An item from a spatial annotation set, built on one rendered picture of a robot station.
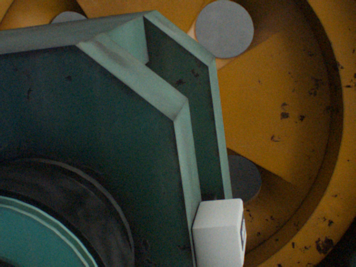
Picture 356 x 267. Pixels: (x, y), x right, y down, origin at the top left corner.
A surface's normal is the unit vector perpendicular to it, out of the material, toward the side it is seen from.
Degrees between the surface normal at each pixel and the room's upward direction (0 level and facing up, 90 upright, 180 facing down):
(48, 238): 90
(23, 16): 90
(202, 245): 90
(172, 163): 90
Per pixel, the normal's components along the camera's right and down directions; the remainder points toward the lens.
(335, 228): -0.14, 0.24
